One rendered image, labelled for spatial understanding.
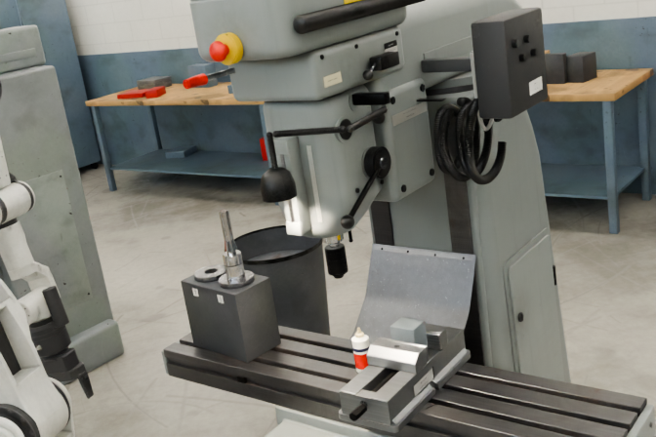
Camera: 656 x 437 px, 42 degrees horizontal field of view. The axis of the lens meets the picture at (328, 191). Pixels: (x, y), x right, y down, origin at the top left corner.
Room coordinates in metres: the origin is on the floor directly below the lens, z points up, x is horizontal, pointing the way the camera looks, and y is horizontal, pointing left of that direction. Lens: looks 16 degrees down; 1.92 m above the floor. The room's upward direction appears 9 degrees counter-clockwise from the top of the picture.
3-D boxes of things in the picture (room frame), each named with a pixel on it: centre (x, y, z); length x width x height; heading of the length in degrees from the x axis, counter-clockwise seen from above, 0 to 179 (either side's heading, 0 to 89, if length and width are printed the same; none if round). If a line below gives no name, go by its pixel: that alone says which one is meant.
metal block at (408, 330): (1.71, -0.13, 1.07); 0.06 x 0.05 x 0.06; 53
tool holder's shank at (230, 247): (2.00, 0.26, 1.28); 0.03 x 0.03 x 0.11
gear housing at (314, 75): (1.86, -0.02, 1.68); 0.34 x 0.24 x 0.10; 141
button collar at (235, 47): (1.64, 0.15, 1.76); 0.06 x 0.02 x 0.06; 51
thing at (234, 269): (2.00, 0.26, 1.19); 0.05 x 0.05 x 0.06
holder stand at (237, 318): (2.03, 0.30, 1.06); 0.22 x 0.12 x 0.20; 45
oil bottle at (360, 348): (1.79, -0.02, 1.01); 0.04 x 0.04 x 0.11
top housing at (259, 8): (1.83, -0.01, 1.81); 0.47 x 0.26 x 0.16; 141
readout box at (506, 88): (1.85, -0.45, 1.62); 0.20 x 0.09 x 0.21; 141
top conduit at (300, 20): (1.76, -0.13, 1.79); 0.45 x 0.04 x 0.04; 141
